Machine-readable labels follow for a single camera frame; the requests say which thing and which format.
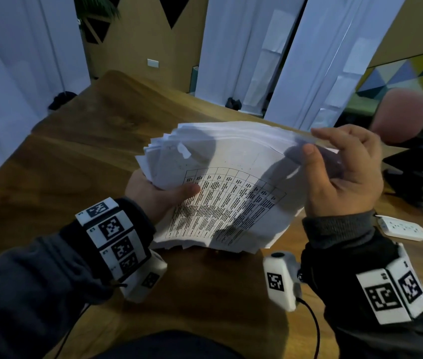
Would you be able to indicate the black floor object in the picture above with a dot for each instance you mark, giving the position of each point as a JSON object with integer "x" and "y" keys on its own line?
{"x": 234, "y": 103}
{"x": 62, "y": 100}

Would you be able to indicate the pile of printed white papers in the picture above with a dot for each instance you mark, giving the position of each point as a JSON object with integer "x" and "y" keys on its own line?
{"x": 241, "y": 160}

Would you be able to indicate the white marker wristband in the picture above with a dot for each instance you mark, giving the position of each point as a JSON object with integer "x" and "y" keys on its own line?
{"x": 110, "y": 228}
{"x": 383, "y": 295}

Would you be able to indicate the colourful triangle patterned panel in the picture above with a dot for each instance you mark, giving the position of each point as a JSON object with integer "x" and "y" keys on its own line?
{"x": 420, "y": 71}

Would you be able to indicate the person's right hand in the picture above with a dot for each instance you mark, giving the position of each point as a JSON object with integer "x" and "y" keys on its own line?
{"x": 357, "y": 186}

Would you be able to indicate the white power strip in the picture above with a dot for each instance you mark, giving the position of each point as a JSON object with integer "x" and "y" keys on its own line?
{"x": 402, "y": 228}

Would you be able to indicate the green potted plant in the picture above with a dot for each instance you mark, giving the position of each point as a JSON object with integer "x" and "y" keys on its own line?
{"x": 95, "y": 5}

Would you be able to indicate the person's left forearm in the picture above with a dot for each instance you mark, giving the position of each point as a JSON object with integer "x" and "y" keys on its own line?
{"x": 17, "y": 291}

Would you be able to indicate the white wall outlet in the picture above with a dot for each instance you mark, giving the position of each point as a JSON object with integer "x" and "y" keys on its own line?
{"x": 153, "y": 63}

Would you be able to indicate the person's right forearm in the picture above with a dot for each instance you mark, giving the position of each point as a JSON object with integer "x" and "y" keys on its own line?
{"x": 346, "y": 257}

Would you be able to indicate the person's left hand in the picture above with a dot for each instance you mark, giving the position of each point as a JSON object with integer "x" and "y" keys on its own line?
{"x": 148, "y": 199}

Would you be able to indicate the white curtain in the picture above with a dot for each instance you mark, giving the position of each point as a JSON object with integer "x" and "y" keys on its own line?
{"x": 230, "y": 44}
{"x": 320, "y": 52}
{"x": 9, "y": 89}

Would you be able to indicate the teal cylinder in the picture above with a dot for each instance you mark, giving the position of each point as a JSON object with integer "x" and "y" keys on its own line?
{"x": 194, "y": 80}

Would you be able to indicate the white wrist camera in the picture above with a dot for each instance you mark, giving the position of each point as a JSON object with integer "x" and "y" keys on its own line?
{"x": 277, "y": 282}
{"x": 144, "y": 280}

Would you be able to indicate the person's dark clothed torso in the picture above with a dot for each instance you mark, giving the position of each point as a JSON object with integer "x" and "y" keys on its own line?
{"x": 170, "y": 347}

